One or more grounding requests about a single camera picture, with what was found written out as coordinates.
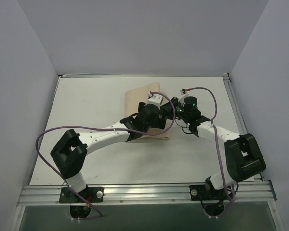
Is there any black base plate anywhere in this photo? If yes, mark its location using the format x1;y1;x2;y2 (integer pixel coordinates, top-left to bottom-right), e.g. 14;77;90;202
59;186;104;204
189;184;226;201

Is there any aluminium right side rail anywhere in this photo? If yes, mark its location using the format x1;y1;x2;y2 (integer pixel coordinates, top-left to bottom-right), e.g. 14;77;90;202
223;76;266;182

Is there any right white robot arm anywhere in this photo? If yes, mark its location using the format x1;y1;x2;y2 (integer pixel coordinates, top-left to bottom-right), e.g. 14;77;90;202
171;96;266;199

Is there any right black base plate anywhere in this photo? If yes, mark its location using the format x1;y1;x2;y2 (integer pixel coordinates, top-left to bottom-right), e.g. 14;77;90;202
189;184;226;201

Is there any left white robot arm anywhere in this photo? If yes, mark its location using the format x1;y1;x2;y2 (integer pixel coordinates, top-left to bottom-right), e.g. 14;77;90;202
50;102;175;202

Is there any aluminium rail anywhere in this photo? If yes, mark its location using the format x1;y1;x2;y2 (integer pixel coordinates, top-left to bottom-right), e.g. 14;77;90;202
223;76;266;182
17;180;277;206

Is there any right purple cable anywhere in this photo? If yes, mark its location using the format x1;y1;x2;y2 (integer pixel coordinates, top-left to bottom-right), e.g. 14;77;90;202
189;86;239;203

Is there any purple cable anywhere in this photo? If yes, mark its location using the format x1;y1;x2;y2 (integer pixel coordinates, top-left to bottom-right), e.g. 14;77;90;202
189;86;239;203
35;90;176;221

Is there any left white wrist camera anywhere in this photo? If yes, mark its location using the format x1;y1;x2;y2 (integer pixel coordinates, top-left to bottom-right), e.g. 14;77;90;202
147;92;164;108

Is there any beige cloth wrap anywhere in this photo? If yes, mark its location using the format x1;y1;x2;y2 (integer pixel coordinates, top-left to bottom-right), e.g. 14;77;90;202
124;82;174;141

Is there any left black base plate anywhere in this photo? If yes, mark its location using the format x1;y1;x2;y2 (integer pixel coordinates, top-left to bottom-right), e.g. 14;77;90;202
59;186;104;204

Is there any aluminium front rail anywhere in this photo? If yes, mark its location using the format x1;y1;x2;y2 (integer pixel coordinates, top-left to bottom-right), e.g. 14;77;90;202
17;180;277;206

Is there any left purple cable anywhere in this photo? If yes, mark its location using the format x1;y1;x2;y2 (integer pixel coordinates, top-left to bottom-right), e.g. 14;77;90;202
35;90;176;221

